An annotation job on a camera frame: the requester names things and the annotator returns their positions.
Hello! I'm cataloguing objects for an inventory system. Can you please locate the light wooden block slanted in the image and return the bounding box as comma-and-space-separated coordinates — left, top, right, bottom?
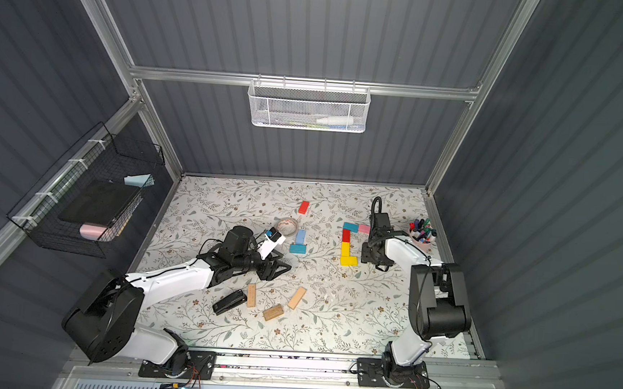
288, 287, 307, 310

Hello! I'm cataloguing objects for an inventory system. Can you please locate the white wire mesh basket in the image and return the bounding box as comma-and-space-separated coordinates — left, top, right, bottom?
247, 81, 372, 134

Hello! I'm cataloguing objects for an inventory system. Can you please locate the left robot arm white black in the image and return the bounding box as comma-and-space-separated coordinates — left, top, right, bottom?
61, 225, 291, 378

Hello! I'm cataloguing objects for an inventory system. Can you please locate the black wire wall basket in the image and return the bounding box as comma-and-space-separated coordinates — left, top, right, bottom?
8, 129, 169, 259

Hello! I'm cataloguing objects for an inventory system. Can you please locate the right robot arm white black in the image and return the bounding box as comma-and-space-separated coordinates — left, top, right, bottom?
357, 210, 472, 389

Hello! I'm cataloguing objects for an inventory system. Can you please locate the black pad in basket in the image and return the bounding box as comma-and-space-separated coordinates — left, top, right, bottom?
58, 180, 140, 226

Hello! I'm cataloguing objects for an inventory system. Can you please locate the black stapler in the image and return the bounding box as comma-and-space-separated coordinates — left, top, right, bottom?
213, 290, 248, 315

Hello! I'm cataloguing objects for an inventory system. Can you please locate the teal block small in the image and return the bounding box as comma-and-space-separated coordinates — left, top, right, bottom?
343, 222, 359, 233

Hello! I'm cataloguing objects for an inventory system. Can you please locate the pink sponge in basket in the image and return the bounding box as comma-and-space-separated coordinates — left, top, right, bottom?
80, 223, 107, 241

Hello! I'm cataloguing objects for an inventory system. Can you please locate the light blue sponge in basket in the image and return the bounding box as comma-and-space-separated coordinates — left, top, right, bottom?
124, 174, 155, 188

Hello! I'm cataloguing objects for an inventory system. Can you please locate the white bottle in basket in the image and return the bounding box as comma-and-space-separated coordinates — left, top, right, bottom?
316, 116, 355, 128

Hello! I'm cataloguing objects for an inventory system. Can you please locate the light wooden block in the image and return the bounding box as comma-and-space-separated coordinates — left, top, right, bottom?
246, 284, 257, 308

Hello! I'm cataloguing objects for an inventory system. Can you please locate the light blue block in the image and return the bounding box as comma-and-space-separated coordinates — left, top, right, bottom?
295, 229, 306, 246

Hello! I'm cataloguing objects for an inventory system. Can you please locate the white tape roll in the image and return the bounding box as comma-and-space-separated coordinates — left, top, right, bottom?
275, 217, 300, 237

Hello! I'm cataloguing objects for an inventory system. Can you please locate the pink cup of markers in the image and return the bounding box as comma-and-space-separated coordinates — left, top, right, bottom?
408, 218, 438, 253

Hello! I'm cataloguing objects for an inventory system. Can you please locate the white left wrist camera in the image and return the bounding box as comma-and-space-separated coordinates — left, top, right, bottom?
258, 227, 286, 260

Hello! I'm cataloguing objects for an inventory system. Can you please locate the yellow block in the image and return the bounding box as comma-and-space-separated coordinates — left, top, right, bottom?
340, 256, 359, 267
341, 242, 351, 258

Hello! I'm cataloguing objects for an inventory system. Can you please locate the dark wooden block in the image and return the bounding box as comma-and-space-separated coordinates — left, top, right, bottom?
263, 304, 285, 322

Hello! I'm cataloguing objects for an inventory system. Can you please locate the red block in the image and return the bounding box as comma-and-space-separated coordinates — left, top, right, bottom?
342, 229, 351, 243
298, 201, 310, 215

